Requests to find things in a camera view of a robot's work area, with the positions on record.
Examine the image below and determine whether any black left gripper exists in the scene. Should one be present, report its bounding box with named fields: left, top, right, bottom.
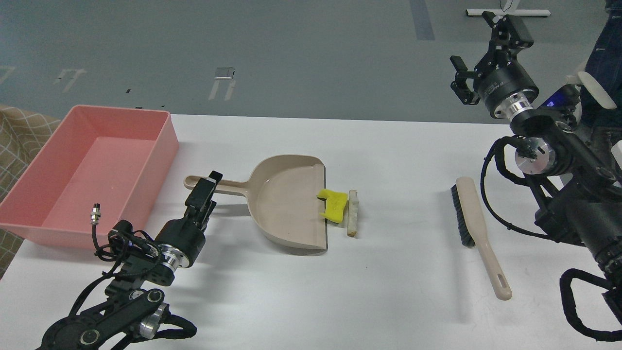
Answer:
left=155, top=171, right=223, bottom=269

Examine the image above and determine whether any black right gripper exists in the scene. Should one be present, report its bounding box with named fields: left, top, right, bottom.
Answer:
left=449, top=12, right=538, bottom=120

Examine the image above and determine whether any beige plastic dustpan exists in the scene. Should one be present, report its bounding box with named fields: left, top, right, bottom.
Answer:
left=215, top=155, right=328, bottom=251

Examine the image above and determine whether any yellow sponge piece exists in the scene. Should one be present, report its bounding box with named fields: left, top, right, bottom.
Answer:
left=317, top=189, right=348, bottom=224

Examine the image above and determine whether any beige hand brush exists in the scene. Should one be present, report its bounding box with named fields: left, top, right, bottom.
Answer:
left=450, top=176, right=513, bottom=301

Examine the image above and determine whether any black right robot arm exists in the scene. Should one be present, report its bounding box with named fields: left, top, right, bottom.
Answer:
left=449, top=10, right=621, bottom=342

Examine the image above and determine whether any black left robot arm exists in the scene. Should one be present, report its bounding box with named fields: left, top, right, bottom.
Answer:
left=39, top=171, right=223, bottom=350

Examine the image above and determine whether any pink plastic bin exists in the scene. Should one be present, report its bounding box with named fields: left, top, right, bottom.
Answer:
left=0, top=105, right=179, bottom=249

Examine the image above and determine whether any white desk base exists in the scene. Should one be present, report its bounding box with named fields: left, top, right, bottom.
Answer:
left=465, top=0, right=551, bottom=18

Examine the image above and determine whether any white office chair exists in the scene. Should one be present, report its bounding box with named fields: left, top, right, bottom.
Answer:
left=566, top=61, right=621, bottom=175

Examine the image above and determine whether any person in teal jacket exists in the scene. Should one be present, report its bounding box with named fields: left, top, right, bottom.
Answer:
left=580, top=0, right=622, bottom=128

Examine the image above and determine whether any beige checkered cloth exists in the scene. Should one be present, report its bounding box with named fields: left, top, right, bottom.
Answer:
left=0, top=104, right=61, bottom=280

